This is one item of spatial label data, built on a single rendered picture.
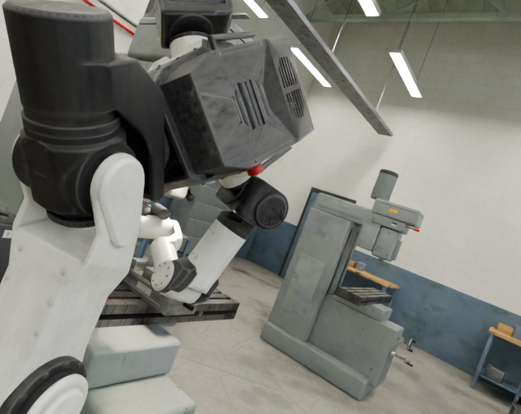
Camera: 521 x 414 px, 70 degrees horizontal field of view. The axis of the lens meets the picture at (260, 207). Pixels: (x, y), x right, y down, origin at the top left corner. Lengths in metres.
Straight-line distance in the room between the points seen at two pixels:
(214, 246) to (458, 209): 6.84
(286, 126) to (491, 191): 6.94
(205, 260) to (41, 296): 0.39
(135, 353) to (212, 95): 0.91
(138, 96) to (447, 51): 8.37
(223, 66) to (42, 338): 0.48
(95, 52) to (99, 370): 0.96
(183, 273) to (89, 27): 0.57
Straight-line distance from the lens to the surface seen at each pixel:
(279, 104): 0.71
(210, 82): 0.61
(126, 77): 0.52
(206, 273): 0.89
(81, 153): 0.51
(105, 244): 0.57
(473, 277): 7.36
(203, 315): 1.65
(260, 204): 0.81
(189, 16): 0.82
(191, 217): 6.45
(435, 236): 7.49
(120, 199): 0.54
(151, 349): 1.34
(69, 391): 0.66
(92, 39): 0.49
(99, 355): 1.22
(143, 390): 1.34
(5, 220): 1.19
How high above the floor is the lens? 1.41
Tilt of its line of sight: 1 degrees down
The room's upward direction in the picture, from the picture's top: 21 degrees clockwise
